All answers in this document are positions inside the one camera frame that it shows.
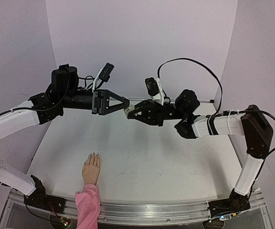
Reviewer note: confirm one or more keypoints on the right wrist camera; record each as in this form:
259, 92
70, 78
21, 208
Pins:
155, 90

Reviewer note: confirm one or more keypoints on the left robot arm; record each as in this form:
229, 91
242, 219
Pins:
63, 92

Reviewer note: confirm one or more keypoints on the mannequin hand with nails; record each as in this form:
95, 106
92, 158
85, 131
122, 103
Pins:
91, 169

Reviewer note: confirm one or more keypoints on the aluminium front frame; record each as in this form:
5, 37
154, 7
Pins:
182, 215

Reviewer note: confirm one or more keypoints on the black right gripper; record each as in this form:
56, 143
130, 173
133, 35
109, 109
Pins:
159, 114

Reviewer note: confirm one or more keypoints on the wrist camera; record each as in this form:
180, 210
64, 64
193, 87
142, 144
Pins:
103, 76
155, 90

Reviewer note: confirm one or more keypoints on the clear nail polish bottle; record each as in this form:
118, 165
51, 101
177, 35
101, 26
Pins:
129, 109

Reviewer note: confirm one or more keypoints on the pink sleeve cloth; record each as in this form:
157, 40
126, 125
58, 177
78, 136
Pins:
88, 207

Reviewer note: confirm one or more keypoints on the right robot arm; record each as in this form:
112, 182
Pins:
249, 123

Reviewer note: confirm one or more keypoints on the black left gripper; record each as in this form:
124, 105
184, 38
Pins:
100, 102

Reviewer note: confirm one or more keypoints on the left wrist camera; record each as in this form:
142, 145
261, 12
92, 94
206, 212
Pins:
103, 76

